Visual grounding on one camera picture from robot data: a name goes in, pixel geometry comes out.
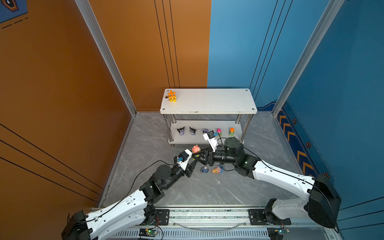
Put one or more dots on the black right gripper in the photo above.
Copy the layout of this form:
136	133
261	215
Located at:
208	151

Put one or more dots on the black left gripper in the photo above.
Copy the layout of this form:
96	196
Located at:
189	168

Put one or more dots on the grey donkey toy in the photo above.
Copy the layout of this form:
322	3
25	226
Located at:
204	169

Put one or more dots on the blue small toy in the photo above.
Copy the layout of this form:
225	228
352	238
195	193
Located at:
218	170

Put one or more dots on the black purple kuromi figure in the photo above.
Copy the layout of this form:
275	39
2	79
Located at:
181	131

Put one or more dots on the green truck orange top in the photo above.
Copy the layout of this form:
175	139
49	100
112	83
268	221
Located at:
232	132

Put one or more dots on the orange fox toy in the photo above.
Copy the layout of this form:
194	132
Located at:
172	96

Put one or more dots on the pink pig toy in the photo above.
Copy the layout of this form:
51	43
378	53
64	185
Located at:
196	149

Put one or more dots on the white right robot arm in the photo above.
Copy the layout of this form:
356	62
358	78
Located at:
316	197

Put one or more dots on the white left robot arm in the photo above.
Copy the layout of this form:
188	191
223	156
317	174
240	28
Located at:
135	209

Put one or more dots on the white two-tier metal shelf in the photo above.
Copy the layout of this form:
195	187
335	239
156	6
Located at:
210	109

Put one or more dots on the green circuit board left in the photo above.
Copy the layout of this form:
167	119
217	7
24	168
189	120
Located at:
148	233

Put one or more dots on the circuit board right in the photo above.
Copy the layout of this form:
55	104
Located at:
277	233

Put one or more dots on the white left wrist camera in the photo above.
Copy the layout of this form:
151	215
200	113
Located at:
183	158

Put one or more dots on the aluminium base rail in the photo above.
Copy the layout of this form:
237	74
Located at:
227	223

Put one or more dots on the aluminium corner post left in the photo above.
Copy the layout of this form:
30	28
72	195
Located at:
101	42

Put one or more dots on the aluminium corner post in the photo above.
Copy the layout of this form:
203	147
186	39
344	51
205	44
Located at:
315	39
101	42

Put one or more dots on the aluminium corner post right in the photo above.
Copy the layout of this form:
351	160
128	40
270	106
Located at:
315	39

